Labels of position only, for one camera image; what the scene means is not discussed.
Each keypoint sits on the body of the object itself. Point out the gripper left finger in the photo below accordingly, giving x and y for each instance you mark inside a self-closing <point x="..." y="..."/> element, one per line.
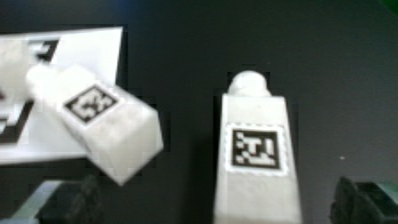
<point x="64" y="203"/>

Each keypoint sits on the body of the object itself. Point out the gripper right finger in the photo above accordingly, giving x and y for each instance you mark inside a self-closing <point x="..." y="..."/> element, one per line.
<point x="364" y="202"/>

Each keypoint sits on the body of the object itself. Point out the white table leg with tag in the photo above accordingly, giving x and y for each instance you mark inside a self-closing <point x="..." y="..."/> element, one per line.
<point x="106" y="117"/>

